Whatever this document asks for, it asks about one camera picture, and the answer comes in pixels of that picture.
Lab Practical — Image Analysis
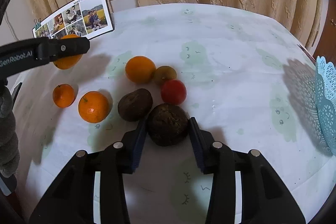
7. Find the yellow-orange round fruit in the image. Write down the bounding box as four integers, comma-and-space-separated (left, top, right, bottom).
53, 33, 84, 71

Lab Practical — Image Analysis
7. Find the orange mandarin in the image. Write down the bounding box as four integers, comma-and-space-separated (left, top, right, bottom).
52, 84, 75, 109
78, 91, 109, 123

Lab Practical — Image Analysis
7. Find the orange fruit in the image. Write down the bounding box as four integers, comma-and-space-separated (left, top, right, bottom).
125, 56, 156, 84

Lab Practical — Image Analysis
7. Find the dark brown fruit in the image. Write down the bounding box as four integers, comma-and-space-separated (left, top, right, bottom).
118, 88, 153, 122
147, 103, 189, 147

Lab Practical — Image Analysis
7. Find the small olive green fruit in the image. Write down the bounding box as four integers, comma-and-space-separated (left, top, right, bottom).
153, 66, 177, 86

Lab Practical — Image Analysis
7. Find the red tomato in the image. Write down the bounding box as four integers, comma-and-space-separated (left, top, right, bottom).
161, 79, 187, 105

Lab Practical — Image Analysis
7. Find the grey gloved left hand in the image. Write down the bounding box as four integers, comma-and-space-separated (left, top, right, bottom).
0, 86, 20, 178

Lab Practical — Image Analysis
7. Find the teal binder clip left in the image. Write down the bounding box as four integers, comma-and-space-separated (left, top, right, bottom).
34, 18, 42, 31

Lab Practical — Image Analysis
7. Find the photo collage card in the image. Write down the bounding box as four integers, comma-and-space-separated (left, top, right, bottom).
32, 0, 114, 39

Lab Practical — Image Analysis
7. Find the light blue lace basket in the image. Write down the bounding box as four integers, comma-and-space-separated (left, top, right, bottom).
315, 56, 336, 155

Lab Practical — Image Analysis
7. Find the brown wooden door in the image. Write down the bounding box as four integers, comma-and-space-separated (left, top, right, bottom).
313, 0, 336, 64

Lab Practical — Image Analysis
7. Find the metal door handle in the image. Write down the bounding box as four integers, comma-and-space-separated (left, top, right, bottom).
330, 19, 336, 27

